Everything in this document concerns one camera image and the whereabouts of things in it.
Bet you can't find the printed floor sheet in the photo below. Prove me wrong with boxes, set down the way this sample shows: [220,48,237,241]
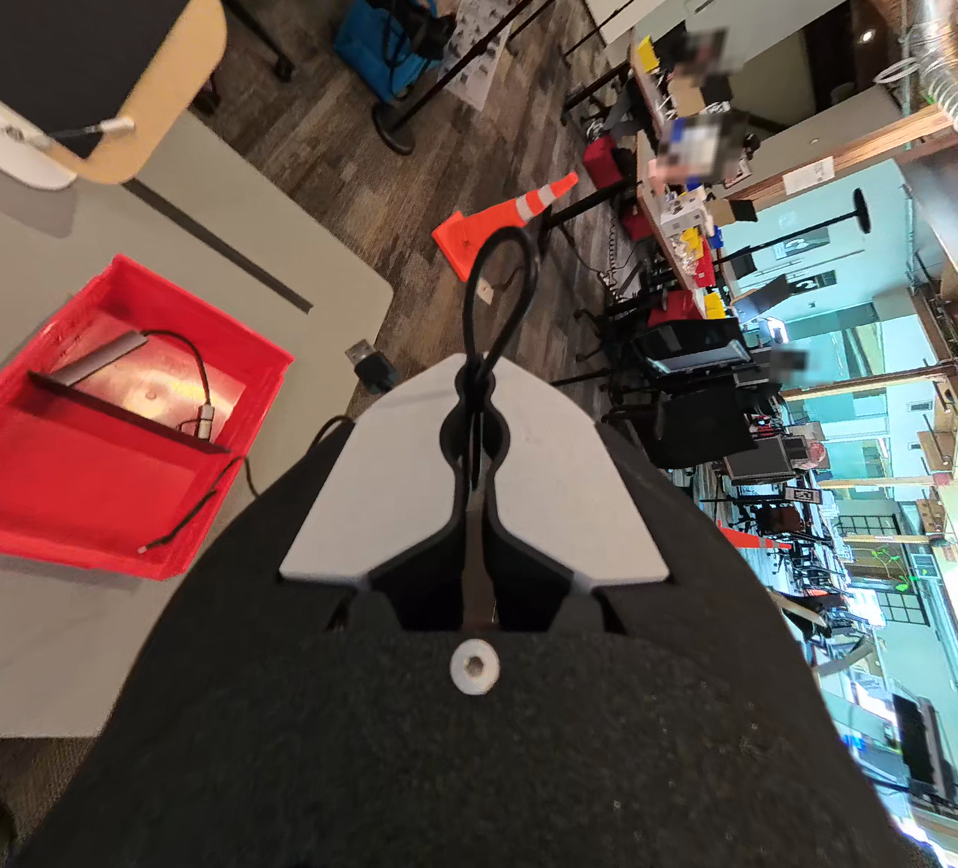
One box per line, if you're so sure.
[436,0,515,113]

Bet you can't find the red plastic bin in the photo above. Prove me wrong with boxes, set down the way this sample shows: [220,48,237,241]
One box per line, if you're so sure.
[0,253,295,581]

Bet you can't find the black pole stand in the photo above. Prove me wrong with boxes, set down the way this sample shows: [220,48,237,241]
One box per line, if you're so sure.
[371,0,646,157]

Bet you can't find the white board bracket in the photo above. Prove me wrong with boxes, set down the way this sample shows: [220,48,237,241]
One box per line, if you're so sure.
[0,101,80,193]

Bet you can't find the cluttered wooden table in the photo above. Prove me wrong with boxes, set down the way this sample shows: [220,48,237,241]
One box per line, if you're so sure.
[627,36,758,294]

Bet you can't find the thin wire with white end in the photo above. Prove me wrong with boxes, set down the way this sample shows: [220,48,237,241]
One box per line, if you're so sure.
[47,117,137,140]

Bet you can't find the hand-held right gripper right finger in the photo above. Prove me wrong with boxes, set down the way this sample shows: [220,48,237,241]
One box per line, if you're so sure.
[479,355,671,588]

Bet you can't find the thin black cable silver plug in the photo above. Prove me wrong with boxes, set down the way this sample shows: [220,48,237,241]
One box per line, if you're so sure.
[137,329,260,557]

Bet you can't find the black bin divider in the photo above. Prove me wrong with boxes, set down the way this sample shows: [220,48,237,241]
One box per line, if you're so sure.
[28,369,232,456]

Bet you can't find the thin black usb cable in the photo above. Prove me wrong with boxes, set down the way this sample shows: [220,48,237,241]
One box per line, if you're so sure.
[307,226,541,510]

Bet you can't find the dark grey usb hub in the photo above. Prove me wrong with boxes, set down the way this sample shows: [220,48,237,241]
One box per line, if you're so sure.
[47,329,148,388]

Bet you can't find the orange traffic cone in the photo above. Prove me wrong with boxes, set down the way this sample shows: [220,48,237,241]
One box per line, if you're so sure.
[715,519,794,555]
[432,171,582,284]

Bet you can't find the black wood-rimmed board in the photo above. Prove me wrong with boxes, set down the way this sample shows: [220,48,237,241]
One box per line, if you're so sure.
[0,0,251,185]

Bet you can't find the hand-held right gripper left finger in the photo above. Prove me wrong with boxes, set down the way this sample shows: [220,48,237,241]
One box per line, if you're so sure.
[279,353,474,591]

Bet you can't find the teal bag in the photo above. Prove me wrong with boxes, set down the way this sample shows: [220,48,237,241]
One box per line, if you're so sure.
[333,0,459,107]

